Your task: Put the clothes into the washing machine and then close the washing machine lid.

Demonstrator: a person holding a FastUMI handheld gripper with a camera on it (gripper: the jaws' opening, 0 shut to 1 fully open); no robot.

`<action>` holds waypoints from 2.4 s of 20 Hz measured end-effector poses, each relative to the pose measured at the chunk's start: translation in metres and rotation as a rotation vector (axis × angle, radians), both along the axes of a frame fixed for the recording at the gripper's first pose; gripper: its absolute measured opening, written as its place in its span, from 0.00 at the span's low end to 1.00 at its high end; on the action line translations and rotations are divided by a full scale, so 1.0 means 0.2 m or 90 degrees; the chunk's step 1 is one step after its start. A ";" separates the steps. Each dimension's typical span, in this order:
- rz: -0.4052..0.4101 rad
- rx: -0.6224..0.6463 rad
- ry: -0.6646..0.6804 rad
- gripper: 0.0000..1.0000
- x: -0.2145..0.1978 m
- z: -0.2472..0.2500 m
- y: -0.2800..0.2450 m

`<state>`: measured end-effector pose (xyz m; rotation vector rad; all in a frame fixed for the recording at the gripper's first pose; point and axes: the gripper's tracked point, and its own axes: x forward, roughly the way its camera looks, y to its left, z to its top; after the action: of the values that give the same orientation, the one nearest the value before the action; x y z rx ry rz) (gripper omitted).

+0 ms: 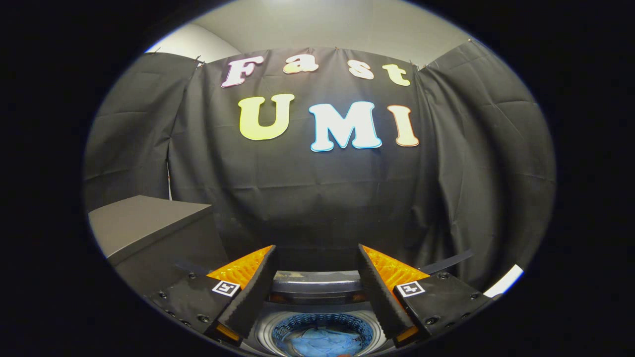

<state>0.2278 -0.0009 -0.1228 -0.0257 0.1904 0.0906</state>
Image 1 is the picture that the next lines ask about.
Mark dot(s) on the light blue shirt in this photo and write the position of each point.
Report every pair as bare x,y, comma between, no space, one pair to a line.
322,342

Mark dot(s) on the dark grey cabinet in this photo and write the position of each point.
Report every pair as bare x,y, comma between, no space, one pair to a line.
144,223

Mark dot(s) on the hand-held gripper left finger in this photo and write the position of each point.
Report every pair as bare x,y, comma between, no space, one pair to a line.
255,287

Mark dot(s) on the black backdrop cloth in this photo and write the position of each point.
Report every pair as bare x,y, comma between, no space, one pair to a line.
446,173

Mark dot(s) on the black flat strip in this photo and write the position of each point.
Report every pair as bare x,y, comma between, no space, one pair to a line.
449,263

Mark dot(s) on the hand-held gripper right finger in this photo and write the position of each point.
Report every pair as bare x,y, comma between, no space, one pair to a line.
379,292

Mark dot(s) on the grey washing machine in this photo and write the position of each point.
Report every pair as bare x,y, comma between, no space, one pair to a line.
265,332

